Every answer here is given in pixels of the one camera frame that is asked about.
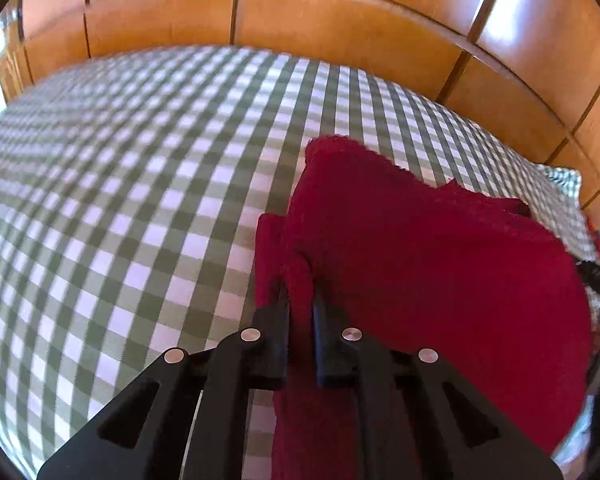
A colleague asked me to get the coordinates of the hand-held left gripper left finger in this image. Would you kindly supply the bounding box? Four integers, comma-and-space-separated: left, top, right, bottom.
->
36, 282, 291, 480

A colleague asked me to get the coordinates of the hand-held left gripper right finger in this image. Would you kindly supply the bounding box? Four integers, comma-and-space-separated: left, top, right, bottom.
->
312, 292, 565, 480

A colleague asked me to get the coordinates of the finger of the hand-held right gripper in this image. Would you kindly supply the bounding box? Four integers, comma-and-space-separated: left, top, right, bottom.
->
575, 259, 600, 311

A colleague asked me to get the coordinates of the dark red embroidered sweater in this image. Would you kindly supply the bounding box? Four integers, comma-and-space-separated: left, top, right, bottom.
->
254, 134, 595, 480

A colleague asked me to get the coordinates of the white quilted cloth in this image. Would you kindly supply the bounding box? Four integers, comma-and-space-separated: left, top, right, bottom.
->
552, 392, 597, 467

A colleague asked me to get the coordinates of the fine-checked green cloth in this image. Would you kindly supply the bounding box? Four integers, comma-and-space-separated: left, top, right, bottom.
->
542, 164, 582, 206

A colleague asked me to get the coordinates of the green checked bed sheet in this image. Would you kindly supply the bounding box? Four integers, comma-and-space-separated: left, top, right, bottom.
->
0, 45, 600, 480

